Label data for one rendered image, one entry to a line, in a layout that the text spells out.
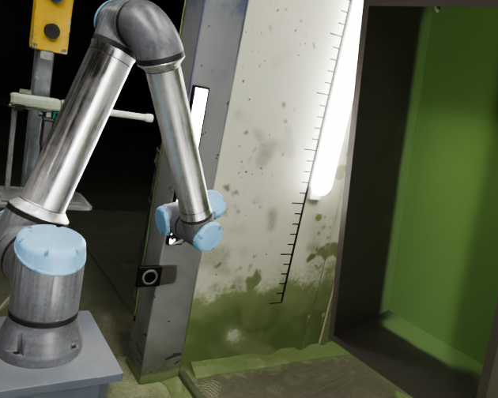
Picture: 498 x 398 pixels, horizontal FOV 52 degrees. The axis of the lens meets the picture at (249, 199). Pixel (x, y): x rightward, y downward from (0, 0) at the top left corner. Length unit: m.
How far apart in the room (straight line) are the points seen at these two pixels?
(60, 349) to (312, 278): 1.57
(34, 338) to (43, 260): 0.18
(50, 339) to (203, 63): 1.16
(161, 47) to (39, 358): 0.73
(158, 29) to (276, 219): 1.28
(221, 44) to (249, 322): 1.26
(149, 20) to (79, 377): 0.80
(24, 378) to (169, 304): 1.07
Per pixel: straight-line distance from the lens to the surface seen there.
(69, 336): 1.25
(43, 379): 1.21
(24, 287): 1.19
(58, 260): 1.16
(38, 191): 1.32
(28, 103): 1.82
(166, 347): 2.30
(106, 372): 1.24
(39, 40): 1.94
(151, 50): 1.21
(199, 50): 1.95
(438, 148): 1.92
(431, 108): 1.93
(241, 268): 2.28
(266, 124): 2.14
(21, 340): 1.24
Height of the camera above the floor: 1.32
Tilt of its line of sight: 13 degrees down
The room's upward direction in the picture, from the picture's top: 12 degrees clockwise
